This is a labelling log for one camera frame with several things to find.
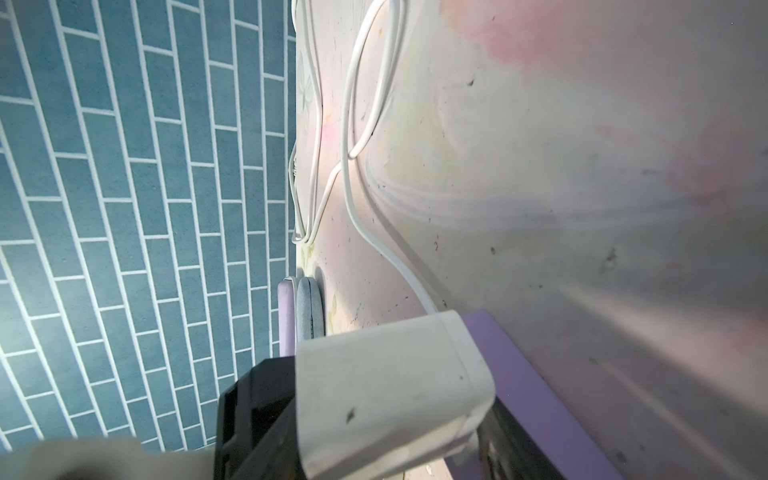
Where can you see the purple case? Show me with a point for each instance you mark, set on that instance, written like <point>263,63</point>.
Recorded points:
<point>286,316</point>

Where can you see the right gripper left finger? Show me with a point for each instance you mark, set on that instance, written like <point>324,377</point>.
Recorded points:
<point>257,425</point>

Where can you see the grey blue case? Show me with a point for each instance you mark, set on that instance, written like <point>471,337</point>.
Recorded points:
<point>309,311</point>

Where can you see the purple power strip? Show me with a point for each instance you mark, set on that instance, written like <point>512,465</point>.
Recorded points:
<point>535,406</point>

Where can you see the white charger adapter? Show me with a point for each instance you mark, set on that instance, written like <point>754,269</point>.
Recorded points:
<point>379,401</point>

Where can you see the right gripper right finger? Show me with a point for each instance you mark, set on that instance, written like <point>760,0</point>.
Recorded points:
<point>507,452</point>

